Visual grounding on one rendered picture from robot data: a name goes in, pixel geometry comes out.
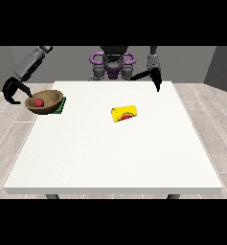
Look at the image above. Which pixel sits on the grey robot trunk purple rings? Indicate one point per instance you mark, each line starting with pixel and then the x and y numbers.
pixel 112 65

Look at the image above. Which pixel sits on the dark table leg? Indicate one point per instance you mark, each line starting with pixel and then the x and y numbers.
pixel 173 196
pixel 52 196

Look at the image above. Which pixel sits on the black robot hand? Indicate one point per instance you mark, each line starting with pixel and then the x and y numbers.
pixel 12 88
pixel 155 76

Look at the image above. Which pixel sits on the small red ball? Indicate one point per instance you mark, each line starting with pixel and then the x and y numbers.
pixel 39 102

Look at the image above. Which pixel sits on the brown wooden bowl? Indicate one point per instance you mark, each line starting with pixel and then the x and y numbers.
pixel 45 102

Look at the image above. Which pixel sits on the green square pad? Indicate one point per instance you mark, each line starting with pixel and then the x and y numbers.
pixel 61 107

